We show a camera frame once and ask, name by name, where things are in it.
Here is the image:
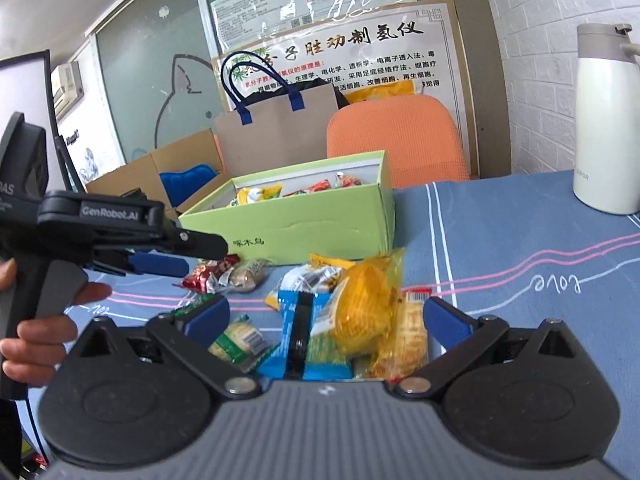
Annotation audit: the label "silver yellow-edged snack bag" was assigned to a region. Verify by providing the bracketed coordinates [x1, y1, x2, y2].
[264, 252, 348, 312]

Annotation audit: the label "blue checked tablecloth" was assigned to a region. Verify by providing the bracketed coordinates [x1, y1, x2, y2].
[30, 169, 640, 480]

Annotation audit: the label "yellow clear snack packet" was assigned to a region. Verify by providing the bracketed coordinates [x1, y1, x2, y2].
[331, 249, 407, 357]

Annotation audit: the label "person's left hand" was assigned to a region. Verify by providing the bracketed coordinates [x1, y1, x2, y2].
[0, 259, 114, 398]

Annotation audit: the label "clear cracker packet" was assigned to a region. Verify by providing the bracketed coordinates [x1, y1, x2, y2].
[369, 287, 432, 382]

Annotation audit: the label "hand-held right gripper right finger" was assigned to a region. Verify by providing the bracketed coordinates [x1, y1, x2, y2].
[390, 296, 588, 401]

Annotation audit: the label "cardboard-backed text poster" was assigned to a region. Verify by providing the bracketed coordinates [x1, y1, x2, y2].
[211, 0, 476, 177]

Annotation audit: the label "blue snack packet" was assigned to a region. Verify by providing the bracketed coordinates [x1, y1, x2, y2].
[257, 290, 357, 382]

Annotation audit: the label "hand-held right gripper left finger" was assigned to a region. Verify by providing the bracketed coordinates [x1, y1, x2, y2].
[65, 294, 261, 400]

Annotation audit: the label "open cardboard box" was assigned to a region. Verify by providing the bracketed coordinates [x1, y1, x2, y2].
[85, 127, 232, 221]

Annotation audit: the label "yellow chips bag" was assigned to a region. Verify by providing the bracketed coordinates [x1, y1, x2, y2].
[235, 184, 285, 207]

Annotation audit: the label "clear brown cake packet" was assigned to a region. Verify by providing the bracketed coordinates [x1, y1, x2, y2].
[220, 258, 274, 294]

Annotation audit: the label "green cardboard box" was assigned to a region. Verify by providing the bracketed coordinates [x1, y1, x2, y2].
[178, 150, 397, 267]

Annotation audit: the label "white thermos jug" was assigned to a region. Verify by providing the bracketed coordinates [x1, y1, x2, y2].
[572, 22, 640, 216]

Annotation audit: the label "brown paper bag blue handles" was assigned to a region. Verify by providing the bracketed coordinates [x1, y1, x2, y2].
[215, 51, 352, 179]

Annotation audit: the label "blue plastic item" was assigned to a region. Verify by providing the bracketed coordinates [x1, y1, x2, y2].
[159, 162, 222, 209]

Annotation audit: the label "orange chair back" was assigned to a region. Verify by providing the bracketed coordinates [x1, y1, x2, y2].
[326, 96, 472, 191]

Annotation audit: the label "white air conditioner unit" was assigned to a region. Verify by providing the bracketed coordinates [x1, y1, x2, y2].
[50, 61, 85, 116]

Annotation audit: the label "cat outline window sticker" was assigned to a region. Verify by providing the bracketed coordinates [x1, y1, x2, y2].
[155, 52, 224, 161]

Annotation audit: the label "yellow plastic bag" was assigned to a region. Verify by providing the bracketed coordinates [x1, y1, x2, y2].
[345, 80, 416, 107]

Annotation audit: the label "dark red foil snack packet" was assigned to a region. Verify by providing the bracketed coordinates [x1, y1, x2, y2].
[181, 254, 242, 294]

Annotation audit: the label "dark green snack packet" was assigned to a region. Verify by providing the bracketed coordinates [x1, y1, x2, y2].
[171, 295, 221, 321]

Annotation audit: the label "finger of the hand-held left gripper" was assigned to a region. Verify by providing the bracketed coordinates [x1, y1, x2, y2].
[160, 229, 229, 262]
[92, 250, 190, 279]

